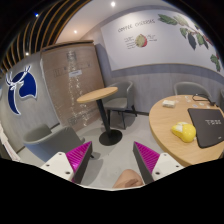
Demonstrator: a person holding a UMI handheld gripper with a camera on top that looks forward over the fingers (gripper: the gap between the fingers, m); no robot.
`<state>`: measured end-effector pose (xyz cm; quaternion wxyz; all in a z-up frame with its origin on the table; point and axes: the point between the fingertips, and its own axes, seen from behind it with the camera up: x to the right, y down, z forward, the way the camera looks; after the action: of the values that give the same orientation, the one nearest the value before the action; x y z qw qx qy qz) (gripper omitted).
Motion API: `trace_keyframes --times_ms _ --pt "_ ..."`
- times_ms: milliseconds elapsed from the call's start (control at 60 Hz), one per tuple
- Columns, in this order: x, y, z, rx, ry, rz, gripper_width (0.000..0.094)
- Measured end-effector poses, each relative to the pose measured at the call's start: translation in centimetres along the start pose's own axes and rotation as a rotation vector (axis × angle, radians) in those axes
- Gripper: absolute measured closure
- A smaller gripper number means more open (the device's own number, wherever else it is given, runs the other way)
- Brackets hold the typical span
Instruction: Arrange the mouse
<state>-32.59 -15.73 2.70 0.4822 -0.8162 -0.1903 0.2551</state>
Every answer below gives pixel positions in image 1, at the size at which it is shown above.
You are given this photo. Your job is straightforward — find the grey chair behind small table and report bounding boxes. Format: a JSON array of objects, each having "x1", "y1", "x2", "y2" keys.
[{"x1": 103, "y1": 81, "x2": 137, "y2": 119}]

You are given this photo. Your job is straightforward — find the small round pedestal table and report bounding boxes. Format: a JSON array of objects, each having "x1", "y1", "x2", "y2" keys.
[{"x1": 77, "y1": 87, "x2": 122, "y2": 146}]

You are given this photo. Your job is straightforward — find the round wooden table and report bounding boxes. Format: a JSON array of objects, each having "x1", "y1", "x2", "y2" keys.
[{"x1": 149, "y1": 95, "x2": 224, "y2": 167}]

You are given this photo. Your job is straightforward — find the black mouse pad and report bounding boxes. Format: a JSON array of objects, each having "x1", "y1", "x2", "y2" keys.
[{"x1": 188, "y1": 108, "x2": 224, "y2": 148}]

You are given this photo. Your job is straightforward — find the grey chair behind round table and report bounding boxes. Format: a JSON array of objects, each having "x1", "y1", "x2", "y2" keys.
[{"x1": 174, "y1": 81, "x2": 211, "y2": 97}]

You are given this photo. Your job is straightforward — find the plastic wrapped wooden cabinet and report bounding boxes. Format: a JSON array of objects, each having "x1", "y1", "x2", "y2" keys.
[{"x1": 41, "y1": 40, "x2": 104, "y2": 131}]

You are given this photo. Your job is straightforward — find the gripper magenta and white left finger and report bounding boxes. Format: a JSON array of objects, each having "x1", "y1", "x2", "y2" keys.
[{"x1": 41, "y1": 141, "x2": 92, "y2": 184}]

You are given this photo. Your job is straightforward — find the yellow computer mouse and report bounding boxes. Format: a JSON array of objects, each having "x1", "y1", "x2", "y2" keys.
[{"x1": 171, "y1": 122, "x2": 196, "y2": 143}]

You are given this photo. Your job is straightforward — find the white tissue pack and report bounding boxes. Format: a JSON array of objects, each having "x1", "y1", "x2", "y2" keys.
[{"x1": 162, "y1": 100, "x2": 176, "y2": 108}]

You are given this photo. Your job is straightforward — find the grey armchair front left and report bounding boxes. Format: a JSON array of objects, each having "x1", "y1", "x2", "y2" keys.
[{"x1": 23, "y1": 124, "x2": 85, "y2": 162}]

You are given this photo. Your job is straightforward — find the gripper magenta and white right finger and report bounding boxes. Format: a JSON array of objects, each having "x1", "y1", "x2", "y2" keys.
[{"x1": 133, "y1": 142, "x2": 183, "y2": 184}]

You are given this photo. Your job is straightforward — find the black cable on table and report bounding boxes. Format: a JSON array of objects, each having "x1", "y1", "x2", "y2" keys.
[{"x1": 191, "y1": 93, "x2": 218, "y2": 107}]

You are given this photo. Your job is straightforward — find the person's knee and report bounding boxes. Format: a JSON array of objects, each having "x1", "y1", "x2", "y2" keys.
[{"x1": 113, "y1": 169, "x2": 143, "y2": 188}]

